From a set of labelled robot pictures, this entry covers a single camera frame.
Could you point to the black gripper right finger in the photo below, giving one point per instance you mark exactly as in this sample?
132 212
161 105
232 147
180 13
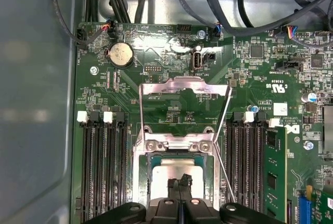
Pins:
200 211

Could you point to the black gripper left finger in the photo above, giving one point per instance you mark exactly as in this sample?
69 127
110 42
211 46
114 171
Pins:
166 211

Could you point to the silver CPU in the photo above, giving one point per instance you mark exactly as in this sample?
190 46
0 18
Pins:
161 179

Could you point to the metal locking lever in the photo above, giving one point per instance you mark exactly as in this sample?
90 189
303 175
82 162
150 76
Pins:
224 172

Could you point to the metal socket cover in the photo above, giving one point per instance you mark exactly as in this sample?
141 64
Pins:
161 89

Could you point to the CPU socket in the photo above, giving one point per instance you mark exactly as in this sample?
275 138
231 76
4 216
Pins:
136 166

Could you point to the black RAM slot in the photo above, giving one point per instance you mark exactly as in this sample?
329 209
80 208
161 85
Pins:
87 169
100 169
241 161
230 156
122 169
112 169
253 161

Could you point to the green RAM stick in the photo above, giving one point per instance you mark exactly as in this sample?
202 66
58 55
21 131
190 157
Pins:
275 172

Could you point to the blue expansion slot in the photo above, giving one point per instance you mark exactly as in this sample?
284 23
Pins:
305 205

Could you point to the silver blue capacitor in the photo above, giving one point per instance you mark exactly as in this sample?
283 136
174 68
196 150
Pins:
310 97
253 108

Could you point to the silver board screw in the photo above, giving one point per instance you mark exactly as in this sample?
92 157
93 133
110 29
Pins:
94 70
200 33
308 145

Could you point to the internal USB port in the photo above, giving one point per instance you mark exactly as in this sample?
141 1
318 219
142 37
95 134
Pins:
197 61

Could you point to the silver chipset heatsink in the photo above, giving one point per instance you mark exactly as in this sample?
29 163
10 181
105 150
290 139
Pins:
328 130

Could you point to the green motherboard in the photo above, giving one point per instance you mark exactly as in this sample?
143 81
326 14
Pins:
145 52

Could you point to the silver coin battery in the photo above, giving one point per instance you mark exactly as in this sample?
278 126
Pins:
121 55

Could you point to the black PC case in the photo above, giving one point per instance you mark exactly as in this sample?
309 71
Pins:
31 78

